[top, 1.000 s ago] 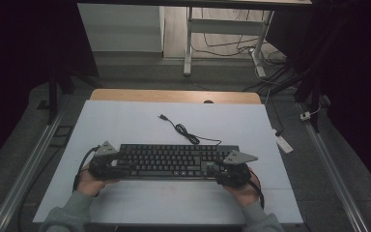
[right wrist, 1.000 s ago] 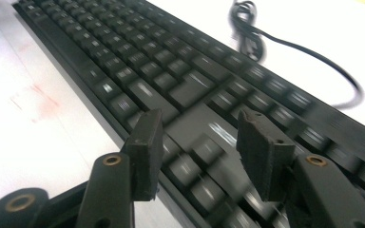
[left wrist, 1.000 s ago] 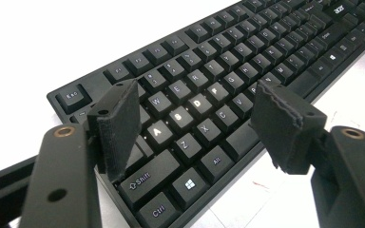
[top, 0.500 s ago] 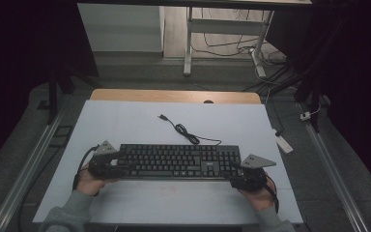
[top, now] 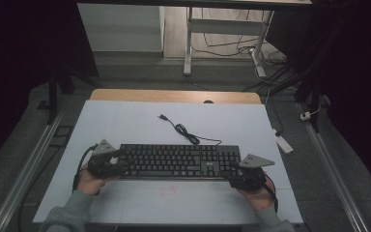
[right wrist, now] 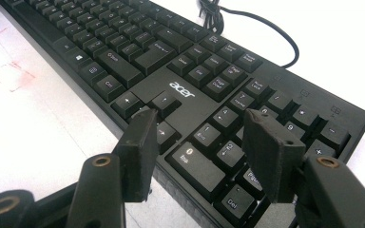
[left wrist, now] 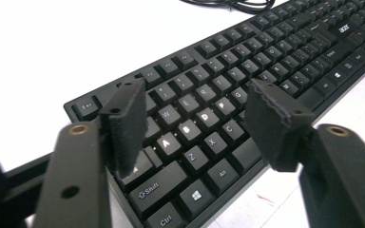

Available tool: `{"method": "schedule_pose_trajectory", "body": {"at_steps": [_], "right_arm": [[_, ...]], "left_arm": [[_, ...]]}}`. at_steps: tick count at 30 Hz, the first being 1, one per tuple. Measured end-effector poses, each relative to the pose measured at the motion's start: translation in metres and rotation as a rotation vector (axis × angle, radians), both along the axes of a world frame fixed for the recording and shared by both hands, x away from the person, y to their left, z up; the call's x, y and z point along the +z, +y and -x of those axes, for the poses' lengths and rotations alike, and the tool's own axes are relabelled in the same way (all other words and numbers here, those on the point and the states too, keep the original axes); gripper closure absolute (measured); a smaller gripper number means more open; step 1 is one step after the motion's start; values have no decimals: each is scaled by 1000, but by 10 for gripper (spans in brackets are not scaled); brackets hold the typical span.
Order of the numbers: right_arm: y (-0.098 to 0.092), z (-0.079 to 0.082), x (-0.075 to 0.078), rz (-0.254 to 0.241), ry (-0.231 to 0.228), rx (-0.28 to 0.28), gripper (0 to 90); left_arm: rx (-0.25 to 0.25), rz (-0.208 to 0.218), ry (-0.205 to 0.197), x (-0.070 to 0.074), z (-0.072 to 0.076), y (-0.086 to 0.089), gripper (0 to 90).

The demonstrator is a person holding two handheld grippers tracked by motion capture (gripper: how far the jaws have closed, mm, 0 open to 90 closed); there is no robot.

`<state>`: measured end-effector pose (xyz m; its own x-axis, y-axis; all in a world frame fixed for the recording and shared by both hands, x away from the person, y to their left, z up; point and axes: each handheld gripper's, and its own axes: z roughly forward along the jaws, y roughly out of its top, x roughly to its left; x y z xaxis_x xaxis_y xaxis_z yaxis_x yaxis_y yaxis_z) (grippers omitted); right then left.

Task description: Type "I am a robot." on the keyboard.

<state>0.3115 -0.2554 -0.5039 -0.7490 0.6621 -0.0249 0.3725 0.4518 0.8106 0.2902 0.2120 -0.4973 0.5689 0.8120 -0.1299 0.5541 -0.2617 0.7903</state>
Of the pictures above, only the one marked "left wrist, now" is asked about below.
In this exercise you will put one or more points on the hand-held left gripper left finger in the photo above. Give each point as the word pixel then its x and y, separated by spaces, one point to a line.
pixel 128 133

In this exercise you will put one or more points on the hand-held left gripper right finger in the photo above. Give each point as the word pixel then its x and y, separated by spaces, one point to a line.
pixel 272 133

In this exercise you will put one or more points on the black computer keyboard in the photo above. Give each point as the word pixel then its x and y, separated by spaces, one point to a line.
pixel 202 139

